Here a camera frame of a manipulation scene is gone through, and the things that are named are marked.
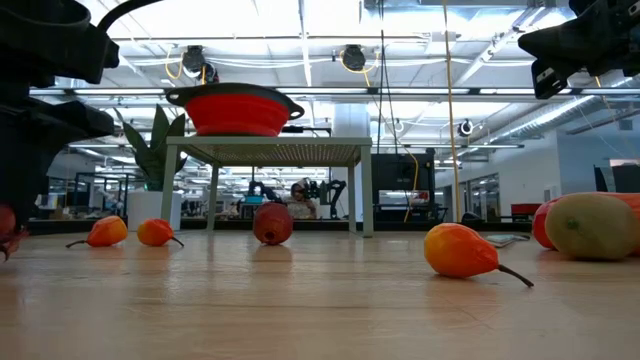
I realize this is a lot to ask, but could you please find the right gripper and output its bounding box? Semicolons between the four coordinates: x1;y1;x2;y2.
517;0;640;101

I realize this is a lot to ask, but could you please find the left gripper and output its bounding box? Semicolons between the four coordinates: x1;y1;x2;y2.
0;0;121;229

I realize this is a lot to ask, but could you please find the dark red pomegranate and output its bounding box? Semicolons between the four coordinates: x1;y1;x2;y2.
0;203;30;262
252;201;295;246

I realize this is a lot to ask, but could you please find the orange toy pear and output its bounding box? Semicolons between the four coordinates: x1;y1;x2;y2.
64;215;129;250
423;222;535;289
136;217;185;248

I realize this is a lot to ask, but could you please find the red orange mango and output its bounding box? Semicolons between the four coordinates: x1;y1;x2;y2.
531;191;640;259

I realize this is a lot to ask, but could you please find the red collapsible bowl grey rim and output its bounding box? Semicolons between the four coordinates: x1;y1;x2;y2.
164;82;306;138

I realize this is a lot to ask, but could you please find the snake plant in white pot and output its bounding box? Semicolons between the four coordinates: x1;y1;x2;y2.
113;103;189;232

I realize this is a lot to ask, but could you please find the dark computer monitor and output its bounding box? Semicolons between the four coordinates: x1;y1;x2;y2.
593;158;640;195

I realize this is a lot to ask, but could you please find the red storage bin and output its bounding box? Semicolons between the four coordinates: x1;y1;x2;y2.
510;202;542;217

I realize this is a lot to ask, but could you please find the black equipment cabinet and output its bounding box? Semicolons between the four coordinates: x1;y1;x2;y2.
370;152;436;221

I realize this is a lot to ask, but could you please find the person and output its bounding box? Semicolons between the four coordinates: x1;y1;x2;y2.
284;180;319;220

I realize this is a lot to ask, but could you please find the orange hanging cable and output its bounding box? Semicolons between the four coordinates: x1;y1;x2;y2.
442;0;461;222

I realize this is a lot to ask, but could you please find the black aluminium rig frame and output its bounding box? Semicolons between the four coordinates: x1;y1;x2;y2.
27;217;534;235

